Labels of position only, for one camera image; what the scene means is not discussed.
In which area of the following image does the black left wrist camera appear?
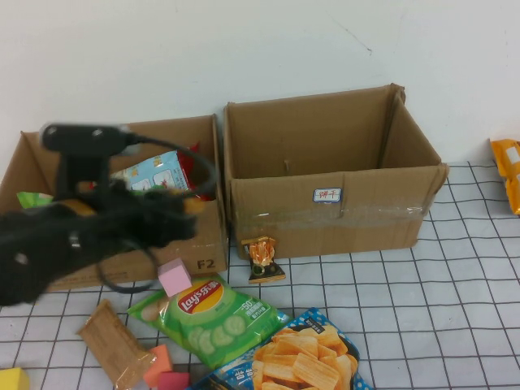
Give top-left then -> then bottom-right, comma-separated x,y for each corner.
39,123 -> 133,200

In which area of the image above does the yellow foam block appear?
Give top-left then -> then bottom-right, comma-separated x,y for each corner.
0,367 -> 32,390

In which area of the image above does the green chip bag with barcode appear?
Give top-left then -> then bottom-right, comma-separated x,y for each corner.
15,190 -> 54,210

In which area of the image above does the plain brown biscuit packet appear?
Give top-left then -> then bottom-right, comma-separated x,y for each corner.
76,299 -> 158,389

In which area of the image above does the taped cardboard box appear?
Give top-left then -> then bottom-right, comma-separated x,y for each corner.
222,83 -> 450,261

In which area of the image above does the orange foam block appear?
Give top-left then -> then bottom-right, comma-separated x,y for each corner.
142,344 -> 174,387

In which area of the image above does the magenta foam cube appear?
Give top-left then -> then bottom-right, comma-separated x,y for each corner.
157,371 -> 192,390

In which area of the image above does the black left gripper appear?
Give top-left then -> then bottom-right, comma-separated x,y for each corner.
76,182 -> 198,261

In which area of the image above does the blue polka dot chip bag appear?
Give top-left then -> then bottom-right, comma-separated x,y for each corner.
190,307 -> 373,390

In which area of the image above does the white grid tablecloth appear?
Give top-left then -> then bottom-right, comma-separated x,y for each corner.
0,160 -> 520,390

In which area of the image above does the red snack bag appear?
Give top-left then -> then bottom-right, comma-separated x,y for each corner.
177,141 -> 216,202

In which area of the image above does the yellow orange chip bag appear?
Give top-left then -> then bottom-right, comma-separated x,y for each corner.
489,137 -> 520,215

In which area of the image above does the green Lay's chip bag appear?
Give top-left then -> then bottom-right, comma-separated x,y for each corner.
126,272 -> 292,371

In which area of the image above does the cardboard box with F2 print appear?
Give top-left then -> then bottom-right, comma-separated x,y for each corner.
0,113 -> 229,293

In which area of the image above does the light blue snack bag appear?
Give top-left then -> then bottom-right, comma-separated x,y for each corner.
120,150 -> 192,193

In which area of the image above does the pink foam cube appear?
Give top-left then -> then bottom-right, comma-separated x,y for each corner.
157,258 -> 193,297

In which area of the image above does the small orange black snack pack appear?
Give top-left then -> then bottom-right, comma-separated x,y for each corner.
241,237 -> 287,285

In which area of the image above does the black camera cable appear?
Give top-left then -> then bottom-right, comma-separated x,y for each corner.
97,132 -> 217,294

